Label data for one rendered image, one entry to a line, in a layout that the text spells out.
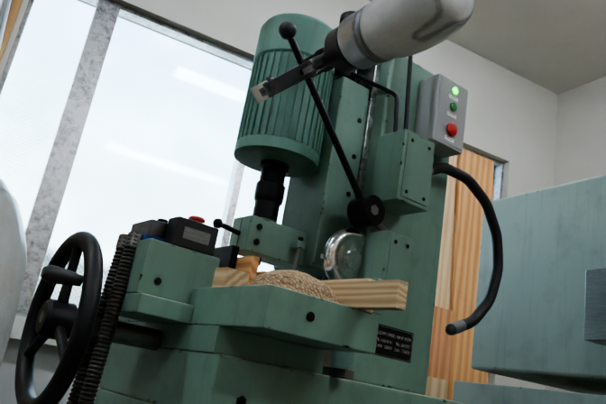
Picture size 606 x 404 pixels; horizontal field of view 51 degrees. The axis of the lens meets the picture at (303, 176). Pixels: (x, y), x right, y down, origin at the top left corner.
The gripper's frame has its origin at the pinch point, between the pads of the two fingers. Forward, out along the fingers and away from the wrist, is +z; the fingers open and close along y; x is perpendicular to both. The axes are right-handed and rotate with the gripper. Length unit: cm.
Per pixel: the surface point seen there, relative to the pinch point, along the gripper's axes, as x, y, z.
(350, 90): -9.3, 21.0, 7.3
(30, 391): -23, -61, 17
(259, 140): -8.2, -4.8, 9.4
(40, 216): -5, -8, 151
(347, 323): -35.2, -25.6, -17.9
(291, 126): -9.0, 1.4, 6.3
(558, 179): -129, 234, 108
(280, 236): -26.5, -10.6, 10.6
